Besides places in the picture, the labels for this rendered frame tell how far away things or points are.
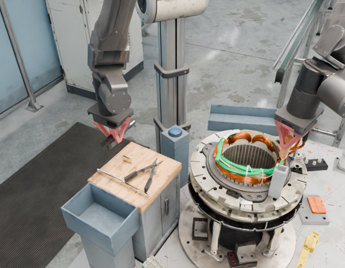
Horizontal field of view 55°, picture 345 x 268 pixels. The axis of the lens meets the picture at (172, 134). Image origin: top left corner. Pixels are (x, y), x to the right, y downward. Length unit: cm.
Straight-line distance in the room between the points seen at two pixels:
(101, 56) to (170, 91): 56
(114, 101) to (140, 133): 211
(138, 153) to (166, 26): 44
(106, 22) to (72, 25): 238
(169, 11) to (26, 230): 166
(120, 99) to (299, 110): 36
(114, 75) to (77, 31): 232
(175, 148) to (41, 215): 140
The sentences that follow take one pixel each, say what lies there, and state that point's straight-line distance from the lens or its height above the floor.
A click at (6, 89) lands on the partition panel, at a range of 314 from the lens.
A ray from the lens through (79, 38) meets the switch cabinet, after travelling 305.
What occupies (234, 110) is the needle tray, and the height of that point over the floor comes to 104.
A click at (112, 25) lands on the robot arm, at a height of 151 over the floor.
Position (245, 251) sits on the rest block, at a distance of 107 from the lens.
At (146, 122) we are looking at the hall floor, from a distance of 294.
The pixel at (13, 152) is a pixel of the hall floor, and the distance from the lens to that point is 292.
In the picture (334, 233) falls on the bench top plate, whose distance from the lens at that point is 128.
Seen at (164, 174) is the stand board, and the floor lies 106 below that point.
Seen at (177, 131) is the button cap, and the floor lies 104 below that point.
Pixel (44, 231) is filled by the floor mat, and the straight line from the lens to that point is 226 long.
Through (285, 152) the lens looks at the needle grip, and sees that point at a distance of 78.
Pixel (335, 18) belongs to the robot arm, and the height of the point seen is 153.
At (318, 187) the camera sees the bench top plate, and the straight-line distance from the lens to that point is 140.
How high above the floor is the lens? 174
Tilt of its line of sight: 39 degrees down
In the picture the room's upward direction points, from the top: 1 degrees counter-clockwise
